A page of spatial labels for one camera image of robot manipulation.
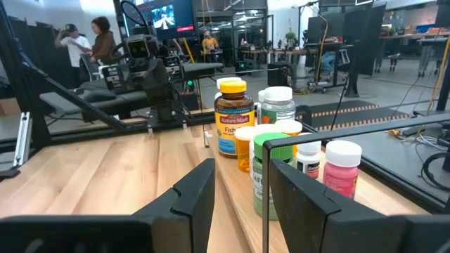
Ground black partition panel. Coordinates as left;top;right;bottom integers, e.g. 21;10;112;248
6;20;73;89

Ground black floor speaker box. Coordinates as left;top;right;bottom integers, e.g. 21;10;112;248
266;62;293;88

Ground coiled black cable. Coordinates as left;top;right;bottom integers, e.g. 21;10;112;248
420;150;450;193

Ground long wooden workbench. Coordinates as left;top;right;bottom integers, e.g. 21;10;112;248
241;48;317;59

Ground person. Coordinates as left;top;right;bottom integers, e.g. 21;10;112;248
54;23;92;89
84;15;119;66
201;30;221;63

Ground silver aluminium extrusion bar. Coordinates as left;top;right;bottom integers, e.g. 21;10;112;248
13;111;33;168

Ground clear bottle green orange label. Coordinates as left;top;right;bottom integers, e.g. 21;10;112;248
260;86;297;124

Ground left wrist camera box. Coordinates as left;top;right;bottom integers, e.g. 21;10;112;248
125;34;160;60

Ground black aluminium table frame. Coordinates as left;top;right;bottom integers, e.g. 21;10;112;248
0;0;450;214

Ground green-capped pale green bottle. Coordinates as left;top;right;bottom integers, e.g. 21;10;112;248
252;132;295;221

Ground black table clamp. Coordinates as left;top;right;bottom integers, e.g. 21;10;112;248
0;166;21;182

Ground yellow-capped brown fish oil bottle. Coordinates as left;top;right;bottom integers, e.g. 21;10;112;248
214;79;256;158

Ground black office desk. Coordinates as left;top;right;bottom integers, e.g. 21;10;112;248
304;38;354;89

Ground orange pill vial white cap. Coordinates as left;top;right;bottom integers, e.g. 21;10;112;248
274;119;304;159
233;126;259;174

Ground thin black floor cable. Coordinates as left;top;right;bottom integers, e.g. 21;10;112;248
329;75;349;131

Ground wall monitor screen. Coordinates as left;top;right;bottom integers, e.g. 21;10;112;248
149;0;197;40

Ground low black desk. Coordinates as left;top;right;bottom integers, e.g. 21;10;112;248
39;79;152;116

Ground black floor stand post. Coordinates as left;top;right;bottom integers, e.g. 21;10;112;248
343;38;364;98

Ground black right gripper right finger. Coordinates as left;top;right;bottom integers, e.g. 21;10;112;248
269;158;450;253

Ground orange hanging cable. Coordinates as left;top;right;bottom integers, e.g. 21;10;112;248
314;19;330;85

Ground small white Excedrin bottle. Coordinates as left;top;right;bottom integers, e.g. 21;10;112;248
295;132;323;180

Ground pink bottle white cap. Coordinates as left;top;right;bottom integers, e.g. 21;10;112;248
322;139;363;200

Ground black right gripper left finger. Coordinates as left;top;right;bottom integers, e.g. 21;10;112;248
0;157;217;253

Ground black mat orange checker stripes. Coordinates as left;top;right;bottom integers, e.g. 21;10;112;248
296;99;413;131

